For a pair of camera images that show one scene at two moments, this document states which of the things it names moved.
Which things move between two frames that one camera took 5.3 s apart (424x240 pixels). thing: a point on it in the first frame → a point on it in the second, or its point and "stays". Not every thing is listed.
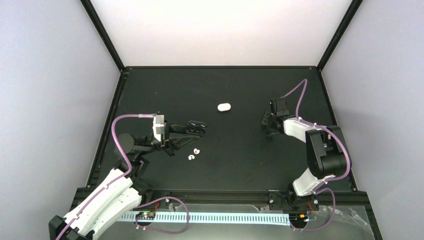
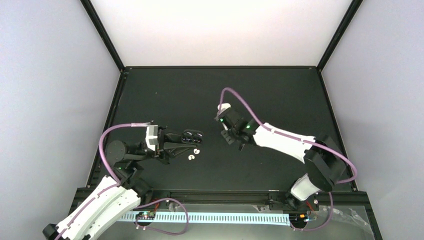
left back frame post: x=95 y=19 stays
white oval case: x=224 y=107 stays
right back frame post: x=351 y=11 stays
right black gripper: x=264 y=120 → x=227 y=138
